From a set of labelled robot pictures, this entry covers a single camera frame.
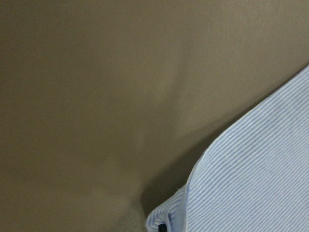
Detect light blue striped shirt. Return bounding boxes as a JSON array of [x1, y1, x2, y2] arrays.
[[145, 68, 309, 232]]

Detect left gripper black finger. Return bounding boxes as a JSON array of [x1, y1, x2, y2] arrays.
[[158, 224, 167, 232]]

